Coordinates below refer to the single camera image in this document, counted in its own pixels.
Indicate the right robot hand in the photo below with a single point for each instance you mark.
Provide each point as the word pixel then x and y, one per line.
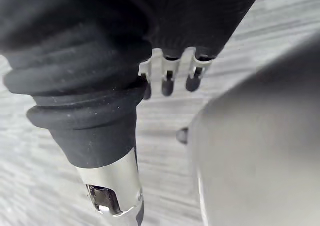
pixel 82 61

